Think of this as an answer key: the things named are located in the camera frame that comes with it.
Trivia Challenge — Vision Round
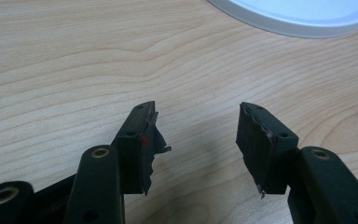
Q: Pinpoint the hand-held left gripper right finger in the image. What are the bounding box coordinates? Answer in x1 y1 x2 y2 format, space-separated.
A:
235 101 358 224

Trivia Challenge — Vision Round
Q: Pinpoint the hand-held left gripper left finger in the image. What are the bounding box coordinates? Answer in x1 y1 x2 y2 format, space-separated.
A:
62 100 172 224

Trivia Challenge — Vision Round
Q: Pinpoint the white round plate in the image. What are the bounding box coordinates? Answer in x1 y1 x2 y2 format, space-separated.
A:
207 0 358 39

